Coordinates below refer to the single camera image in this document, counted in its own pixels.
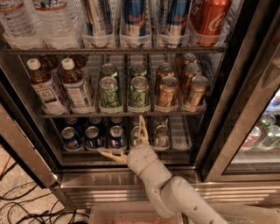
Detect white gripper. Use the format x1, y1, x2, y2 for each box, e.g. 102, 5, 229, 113
97, 115, 172, 184

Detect silver 7up can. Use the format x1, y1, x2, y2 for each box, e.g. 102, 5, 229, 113
153, 115, 168, 127
153, 125, 170, 149
130, 126, 140, 147
133, 115, 139, 126

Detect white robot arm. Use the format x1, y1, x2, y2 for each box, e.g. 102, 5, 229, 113
99, 115, 228, 224

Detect blue pepsi can front right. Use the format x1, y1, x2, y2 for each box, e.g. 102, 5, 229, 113
109, 125, 125, 149

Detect blue pepsi can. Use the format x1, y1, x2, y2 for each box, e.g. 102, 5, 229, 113
88, 116, 104, 130
109, 125, 125, 149
109, 116, 124, 127
85, 126, 104, 151
61, 127, 82, 151
65, 117, 83, 131

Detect silver 7up can rear left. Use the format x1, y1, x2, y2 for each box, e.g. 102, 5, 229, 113
133, 115, 139, 126

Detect blue pepsi can rear right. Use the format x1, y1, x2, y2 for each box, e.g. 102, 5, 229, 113
109, 116, 124, 127

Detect silver 7up can right front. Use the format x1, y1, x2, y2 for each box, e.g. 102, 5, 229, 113
153, 125, 170, 149

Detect blue pepsi can front middle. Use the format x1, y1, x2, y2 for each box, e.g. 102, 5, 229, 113
85, 126, 104, 151

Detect silver 7up can rear right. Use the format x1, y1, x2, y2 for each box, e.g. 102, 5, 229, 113
153, 115, 168, 127

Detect blue pepsi can rear middle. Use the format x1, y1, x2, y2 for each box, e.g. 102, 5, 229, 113
88, 116, 104, 130

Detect green can front right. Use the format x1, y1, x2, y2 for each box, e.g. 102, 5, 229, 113
129, 76, 150, 109

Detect green can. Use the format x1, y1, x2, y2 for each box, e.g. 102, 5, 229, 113
100, 63, 119, 80
99, 76, 121, 109
129, 76, 150, 109
130, 62, 148, 79

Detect blue pepsi can front left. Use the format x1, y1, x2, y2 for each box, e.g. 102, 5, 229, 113
61, 127, 82, 151

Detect green can front left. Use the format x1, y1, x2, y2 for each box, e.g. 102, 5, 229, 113
99, 76, 121, 109

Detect blue pepsi can rear left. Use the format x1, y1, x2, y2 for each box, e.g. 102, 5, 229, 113
65, 117, 83, 131

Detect gold can front left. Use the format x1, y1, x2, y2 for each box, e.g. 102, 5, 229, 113
156, 76, 179, 108

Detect gold can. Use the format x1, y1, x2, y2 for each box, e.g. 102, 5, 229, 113
156, 76, 179, 108
180, 63, 202, 91
184, 76, 209, 107
176, 52, 198, 69
156, 62, 175, 85

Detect green can rear right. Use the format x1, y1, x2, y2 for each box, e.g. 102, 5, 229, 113
130, 62, 148, 79

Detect green can rear left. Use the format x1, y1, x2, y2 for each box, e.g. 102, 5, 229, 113
100, 63, 119, 80

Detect gold can rear left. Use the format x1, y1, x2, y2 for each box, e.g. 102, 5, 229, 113
156, 62, 175, 85

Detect gold can front right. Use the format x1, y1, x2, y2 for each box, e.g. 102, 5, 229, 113
184, 76, 209, 107

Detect gold can middle right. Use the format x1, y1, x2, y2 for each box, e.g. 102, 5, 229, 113
180, 63, 202, 91

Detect gold can rear right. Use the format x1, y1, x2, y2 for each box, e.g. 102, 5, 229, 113
176, 52, 198, 69

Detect glass fridge door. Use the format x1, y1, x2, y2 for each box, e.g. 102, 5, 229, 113
192, 0, 280, 181

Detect silver tall can left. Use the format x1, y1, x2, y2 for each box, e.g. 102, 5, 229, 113
81, 0, 112, 48

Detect red bull can middle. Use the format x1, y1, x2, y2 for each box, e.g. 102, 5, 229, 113
122, 0, 146, 47

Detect red bull can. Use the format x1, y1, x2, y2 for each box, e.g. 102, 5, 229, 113
122, 0, 146, 47
157, 0, 191, 48

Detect red bull can right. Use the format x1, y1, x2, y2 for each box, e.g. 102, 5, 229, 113
157, 0, 191, 48

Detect red coca-cola can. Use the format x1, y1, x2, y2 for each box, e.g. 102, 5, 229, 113
190, 0, 233, 46

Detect clear plastic bin left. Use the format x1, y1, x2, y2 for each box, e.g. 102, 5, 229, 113
88, 201, 183, 224

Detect clear plastic bin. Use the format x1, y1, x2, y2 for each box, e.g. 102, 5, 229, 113
211, 203, 280, 224
88, 201, 183, 224

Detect tea bottle front right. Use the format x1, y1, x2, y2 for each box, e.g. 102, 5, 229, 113
61, 58, 94, 114

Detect tea bottle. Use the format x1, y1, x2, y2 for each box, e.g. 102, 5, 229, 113
70, 54, 88, 73
61, 58, 94, 114
27, 58, 67, 116

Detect tea bottle rear right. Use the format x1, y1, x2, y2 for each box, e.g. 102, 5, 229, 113
70, 54, 88, 73

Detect tea bottle front left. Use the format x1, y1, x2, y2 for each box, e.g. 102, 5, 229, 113
27, 58, 67, 116

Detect clear plastic bin right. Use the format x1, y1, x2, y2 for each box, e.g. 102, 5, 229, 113
211, 203, 280, 224

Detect water bottle right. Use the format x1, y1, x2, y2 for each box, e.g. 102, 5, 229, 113
32, 0, 79, 49

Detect water bottle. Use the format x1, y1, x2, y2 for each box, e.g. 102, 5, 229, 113
32, 0, 79, 49
0, 0, 45, 50

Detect water bottle left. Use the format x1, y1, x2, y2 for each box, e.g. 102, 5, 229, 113
0, 0, 45, 50

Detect black floor cables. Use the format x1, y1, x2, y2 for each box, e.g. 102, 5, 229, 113
0, 162, 90, 224

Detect stainless steel fridge frame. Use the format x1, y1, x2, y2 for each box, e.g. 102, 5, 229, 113
0, 0, 280, 209

